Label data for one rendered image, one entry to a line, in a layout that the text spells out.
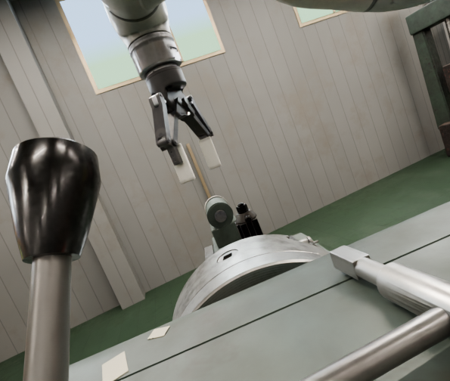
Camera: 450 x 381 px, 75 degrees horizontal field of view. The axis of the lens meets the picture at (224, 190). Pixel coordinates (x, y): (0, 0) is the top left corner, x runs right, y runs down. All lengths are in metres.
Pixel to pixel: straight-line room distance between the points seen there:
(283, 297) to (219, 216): 1.25
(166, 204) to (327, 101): 2.90
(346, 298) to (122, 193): 3.96
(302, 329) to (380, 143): 5.30
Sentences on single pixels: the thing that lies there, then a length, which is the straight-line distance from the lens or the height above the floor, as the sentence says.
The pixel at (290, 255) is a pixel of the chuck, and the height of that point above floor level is 1.23.
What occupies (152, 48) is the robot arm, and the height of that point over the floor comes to 1.59.
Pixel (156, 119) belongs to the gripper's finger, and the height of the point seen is 1.47.
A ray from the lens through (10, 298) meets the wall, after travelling 4.69.
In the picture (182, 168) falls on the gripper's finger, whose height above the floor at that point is 1.37.
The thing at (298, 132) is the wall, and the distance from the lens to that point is 4.66.
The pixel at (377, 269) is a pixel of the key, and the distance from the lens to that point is 0.21.
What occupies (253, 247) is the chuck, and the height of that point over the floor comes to 1.24.
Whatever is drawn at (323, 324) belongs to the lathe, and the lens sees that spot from 0.20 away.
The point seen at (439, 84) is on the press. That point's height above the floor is 1.11.
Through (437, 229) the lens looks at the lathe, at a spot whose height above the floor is 1.26.
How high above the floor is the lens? 1.37
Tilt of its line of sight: 7 degrees down
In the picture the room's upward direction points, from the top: 22 degrees counter-clockwise
